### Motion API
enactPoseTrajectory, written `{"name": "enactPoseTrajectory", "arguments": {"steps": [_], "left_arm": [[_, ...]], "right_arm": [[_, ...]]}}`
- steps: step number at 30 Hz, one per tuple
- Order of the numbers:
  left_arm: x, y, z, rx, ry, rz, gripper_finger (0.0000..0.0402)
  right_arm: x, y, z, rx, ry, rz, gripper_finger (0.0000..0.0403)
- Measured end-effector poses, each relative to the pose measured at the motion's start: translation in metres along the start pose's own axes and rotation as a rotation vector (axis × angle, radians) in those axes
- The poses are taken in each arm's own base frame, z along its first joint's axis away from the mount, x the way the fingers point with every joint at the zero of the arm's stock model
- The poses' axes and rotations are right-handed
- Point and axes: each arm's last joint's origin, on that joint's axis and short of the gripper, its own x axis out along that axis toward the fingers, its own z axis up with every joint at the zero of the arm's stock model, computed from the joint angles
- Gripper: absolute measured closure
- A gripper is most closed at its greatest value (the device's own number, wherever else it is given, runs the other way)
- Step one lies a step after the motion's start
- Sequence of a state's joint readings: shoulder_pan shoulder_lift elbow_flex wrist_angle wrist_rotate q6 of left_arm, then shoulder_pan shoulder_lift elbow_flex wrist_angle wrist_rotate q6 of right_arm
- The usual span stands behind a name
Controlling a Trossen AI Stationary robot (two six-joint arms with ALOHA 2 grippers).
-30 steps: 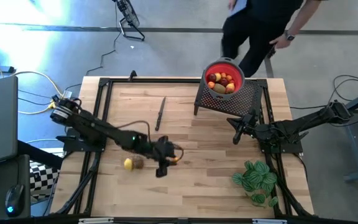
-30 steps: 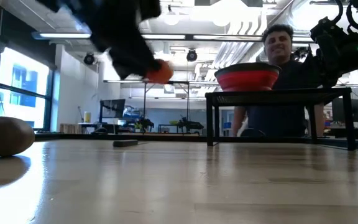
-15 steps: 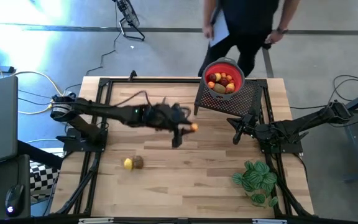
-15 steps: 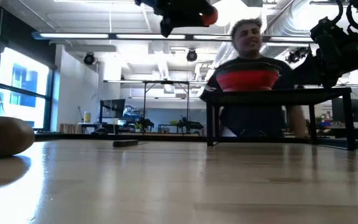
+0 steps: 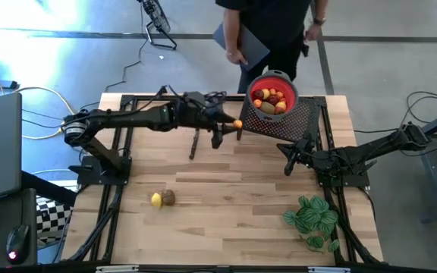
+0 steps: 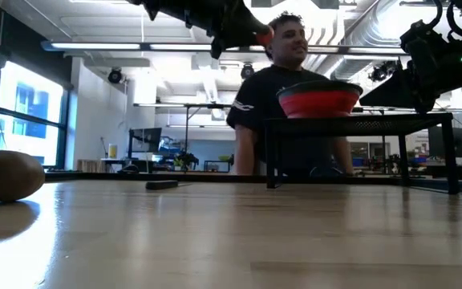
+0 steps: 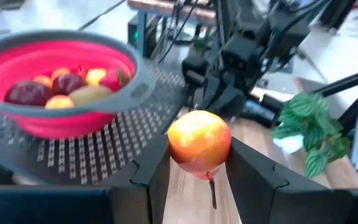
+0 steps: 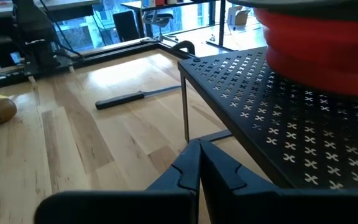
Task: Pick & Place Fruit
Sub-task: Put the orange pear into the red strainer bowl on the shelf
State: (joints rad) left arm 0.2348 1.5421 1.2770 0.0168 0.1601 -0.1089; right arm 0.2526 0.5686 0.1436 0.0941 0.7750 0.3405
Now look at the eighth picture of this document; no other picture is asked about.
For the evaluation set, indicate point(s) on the black perforated metal stand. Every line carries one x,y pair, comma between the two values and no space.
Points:
259,93

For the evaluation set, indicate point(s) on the black arched bracket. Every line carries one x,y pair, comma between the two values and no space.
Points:
179,43

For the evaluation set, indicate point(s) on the red collapsible bowl grey rim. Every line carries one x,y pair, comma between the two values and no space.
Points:
322,46

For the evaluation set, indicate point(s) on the open cardboard box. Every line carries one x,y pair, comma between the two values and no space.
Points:
238,17

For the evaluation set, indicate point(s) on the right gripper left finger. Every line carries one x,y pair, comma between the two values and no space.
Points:
120,208

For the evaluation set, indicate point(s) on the grey desk panel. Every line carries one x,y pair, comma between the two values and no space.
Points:
73,4

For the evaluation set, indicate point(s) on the black aluminium table frame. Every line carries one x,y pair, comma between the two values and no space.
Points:
120,51

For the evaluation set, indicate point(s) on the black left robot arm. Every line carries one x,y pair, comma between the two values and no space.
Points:
33,25

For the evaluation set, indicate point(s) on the black standing desk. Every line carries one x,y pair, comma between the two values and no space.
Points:
222,21

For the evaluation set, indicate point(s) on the grey office chair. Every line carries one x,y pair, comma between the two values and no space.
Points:
157,17

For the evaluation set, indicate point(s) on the window with dark frame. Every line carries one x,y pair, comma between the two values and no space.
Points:
82,31

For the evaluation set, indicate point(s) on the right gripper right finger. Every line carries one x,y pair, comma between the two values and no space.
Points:
275,210

